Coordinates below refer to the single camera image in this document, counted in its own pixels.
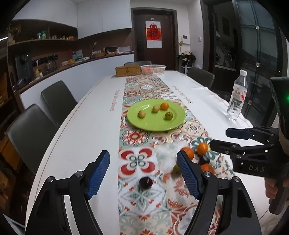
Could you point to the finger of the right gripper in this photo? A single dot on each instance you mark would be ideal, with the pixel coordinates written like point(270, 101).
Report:
point(237, 151)
point(259, 134)

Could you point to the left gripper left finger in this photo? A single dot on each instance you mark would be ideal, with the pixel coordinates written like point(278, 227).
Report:
point(49, 216)

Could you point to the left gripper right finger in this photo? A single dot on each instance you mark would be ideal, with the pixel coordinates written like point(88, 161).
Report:
point(238, 215)

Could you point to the large orange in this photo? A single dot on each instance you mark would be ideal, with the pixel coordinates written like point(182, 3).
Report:
point(207, 167)
point(190, 153)

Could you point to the small orange kumquat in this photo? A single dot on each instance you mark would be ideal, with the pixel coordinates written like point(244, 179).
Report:
point(202, 148)

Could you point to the dark plum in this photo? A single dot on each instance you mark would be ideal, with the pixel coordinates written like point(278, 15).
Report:
point(145, 183)
point(203, 160)

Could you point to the person's right hand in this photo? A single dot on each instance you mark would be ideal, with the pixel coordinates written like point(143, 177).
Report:
point(271, 188)

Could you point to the clear water bottle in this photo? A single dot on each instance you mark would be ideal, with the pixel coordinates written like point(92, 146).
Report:
point(238, 96)

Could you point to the green fruit on plate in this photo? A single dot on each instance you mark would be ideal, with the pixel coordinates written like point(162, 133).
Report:
point(168, 115)

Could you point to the right side grey chair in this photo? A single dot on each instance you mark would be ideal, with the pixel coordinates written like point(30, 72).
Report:
point(203, 77)

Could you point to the near left grey chair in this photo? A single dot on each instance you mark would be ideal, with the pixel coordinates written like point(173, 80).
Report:
point(31, 133)

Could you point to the small orange on plate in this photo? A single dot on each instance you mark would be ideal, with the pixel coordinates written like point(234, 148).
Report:
point(164, 106)

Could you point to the patterned table runner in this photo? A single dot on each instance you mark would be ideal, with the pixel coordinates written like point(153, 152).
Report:
point(167, 207)

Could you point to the green plate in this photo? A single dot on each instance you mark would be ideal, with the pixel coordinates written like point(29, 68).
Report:
point(155, 122)

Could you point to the beige fruit middle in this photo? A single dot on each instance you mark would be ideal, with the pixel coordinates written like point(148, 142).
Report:
point(155, 109)

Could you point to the beige fruit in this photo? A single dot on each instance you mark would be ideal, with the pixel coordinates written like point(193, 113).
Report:
point(141, 114)
point(155, 109)

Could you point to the beige fruit left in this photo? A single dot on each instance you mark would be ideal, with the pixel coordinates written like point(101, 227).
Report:
point(141, 114)

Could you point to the far left grey chair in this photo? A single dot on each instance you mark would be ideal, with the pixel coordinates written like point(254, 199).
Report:
point(59, 100)

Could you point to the clear plastic fruit container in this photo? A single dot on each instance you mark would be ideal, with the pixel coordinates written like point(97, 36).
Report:
point(153, 69)

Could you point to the dark wooden door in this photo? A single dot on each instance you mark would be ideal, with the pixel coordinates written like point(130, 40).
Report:
point(167, 55)

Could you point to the far end grey chair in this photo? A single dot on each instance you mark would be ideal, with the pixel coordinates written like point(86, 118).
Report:
point(138, 63)

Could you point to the black coffee machine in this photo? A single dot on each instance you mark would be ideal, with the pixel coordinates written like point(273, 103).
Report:
point(24, 70)

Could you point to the red calendar poster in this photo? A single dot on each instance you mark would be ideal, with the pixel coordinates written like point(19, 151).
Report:
point(153, 34)

